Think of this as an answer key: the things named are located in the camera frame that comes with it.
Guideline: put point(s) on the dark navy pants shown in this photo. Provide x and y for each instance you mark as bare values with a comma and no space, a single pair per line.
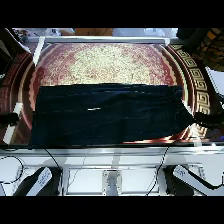
106,115

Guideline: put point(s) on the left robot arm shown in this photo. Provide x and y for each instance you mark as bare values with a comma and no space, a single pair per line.
40,180

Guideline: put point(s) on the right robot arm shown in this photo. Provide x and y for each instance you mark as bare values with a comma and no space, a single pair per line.
186,176

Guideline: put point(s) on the yellow black checked garment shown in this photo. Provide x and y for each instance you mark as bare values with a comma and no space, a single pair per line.
213,46

